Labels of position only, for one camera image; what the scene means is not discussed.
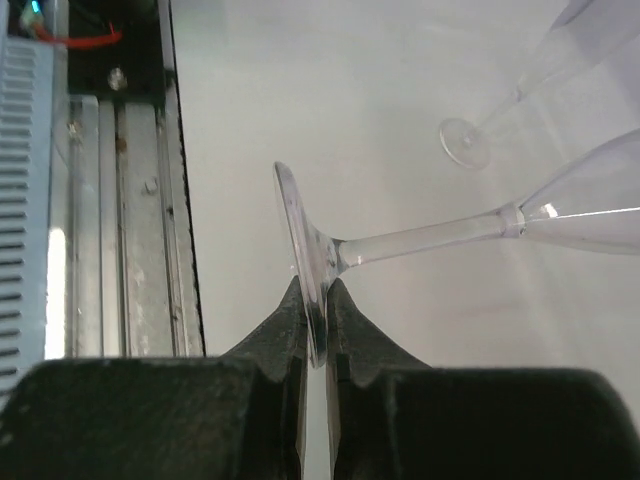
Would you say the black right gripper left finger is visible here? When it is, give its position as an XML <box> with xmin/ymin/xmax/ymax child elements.
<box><xmin>1</xmin><ymin>280</ymin><xmax>307</xmax><ymax>479</ymax></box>

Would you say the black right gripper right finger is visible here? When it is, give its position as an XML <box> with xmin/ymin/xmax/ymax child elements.
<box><xmin>327</xmin><ymin>282</ymin><xmax>639</xmax><ymax>479</ymax></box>

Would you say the clear champagne flute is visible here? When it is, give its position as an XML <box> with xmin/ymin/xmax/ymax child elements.
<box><xmin>439</xmin><ymin>1</ymin><xmax>625</xmax><ymax>170</ymax></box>
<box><xmin>273</xmin><ymin>131</ymin><xmax>639</xmax><ymax>368</ymax></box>

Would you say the aluminium front frame rail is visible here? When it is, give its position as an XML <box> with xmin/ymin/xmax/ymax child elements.
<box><xmin>46</xmin><ymin>1</ymin><xmax>205</xmax><ymax>358</ymax></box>

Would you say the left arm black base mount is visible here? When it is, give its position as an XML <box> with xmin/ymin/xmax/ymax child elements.
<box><xmin>67</xmin><ymin>0</ymin><xmax>167</xmax><ymax>107</ymax></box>

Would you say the blue slotted cable duct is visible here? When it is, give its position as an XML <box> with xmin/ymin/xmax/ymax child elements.
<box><xmin>0</xmin><ymin>34</ymin><xmax>56</xmax><ymax>396</ymax></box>

